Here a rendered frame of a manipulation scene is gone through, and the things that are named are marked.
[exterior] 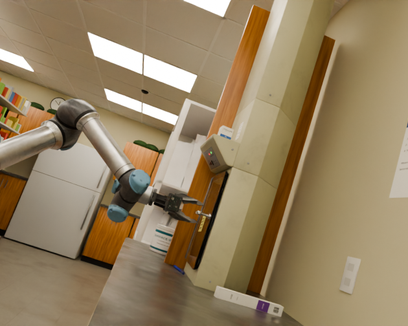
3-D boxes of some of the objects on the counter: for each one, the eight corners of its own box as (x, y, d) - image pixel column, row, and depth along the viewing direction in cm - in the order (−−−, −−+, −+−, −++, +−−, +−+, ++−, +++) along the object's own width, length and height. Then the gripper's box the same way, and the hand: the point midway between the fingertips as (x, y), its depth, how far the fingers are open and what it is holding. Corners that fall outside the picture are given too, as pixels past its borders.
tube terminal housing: (234, 286, 170) (281, 134, 183) (255, 304, 139) (311, 119, 152) (183, 270, 167) (235, 116, 180) (193, 285, 136) (255, 97, 148)
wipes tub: (169, 254, 215) (178, 229, 218) (171, 257, 202) (180, 231, 205) (148, 247, 213) (157, 222, 216) (149, 249, 201) (158, 224, 203)
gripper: (146, 212, 139) (197, 229, 142) (157, 180, 142) (208, 198, 144) (145, 211, 148) (194, 228, 151) (156, 182, 150) (204, 198, 153)
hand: (197, 212), depth 150 cm, fingers open, 6 cm apart
